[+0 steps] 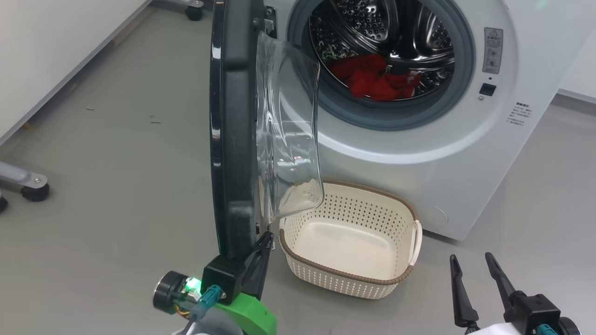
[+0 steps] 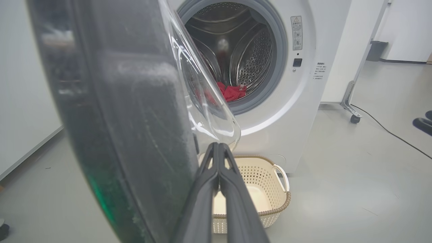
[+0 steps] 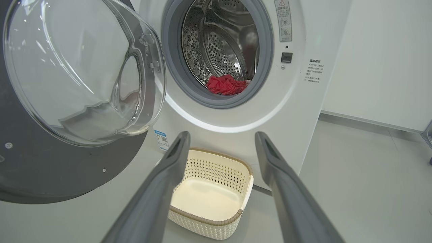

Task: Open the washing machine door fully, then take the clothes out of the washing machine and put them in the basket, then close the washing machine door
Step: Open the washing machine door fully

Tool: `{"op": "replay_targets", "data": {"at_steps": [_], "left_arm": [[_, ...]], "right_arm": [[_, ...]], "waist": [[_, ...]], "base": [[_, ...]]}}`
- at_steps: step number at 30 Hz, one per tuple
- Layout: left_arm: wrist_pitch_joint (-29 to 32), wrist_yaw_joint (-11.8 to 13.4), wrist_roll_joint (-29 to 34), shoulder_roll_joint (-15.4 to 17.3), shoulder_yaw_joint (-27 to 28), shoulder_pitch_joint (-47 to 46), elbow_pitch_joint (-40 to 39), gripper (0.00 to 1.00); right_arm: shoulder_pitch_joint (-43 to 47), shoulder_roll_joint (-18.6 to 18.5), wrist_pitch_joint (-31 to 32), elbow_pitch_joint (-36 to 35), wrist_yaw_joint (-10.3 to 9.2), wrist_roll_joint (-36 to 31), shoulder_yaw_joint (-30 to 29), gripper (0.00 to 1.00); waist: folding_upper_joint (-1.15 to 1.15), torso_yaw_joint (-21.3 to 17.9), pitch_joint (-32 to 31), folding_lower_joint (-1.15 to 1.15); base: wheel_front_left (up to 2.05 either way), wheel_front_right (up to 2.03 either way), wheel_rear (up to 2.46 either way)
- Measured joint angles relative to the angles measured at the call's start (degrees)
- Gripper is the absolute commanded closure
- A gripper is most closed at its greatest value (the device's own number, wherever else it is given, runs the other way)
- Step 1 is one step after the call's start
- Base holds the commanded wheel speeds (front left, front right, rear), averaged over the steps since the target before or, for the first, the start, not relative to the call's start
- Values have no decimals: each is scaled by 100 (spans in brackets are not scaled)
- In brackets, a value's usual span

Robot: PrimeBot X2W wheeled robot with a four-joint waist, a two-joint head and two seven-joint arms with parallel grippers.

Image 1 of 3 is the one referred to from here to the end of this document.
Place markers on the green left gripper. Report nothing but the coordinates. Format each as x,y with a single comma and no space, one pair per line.
251,316

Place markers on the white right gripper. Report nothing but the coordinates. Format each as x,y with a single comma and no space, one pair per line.
489,330

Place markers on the black round glass washer door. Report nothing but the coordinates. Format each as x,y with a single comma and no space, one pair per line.
235,139

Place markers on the red and white garment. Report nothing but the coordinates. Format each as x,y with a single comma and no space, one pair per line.
368,79

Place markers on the cream perforated laundry basket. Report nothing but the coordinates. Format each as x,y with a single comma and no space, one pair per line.
344,242

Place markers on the white front-load washing machine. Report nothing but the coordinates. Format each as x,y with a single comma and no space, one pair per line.
442,177

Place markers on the white partition panel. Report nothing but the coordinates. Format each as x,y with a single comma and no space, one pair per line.
56,46
579,70

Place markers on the grey warning sticker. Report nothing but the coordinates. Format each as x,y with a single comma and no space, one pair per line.
492,49

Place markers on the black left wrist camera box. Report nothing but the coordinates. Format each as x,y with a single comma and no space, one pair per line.
223,277

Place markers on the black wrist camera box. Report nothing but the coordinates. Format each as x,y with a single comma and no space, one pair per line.
223,277
535,311

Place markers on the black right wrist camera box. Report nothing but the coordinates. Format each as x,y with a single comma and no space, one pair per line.
535,311

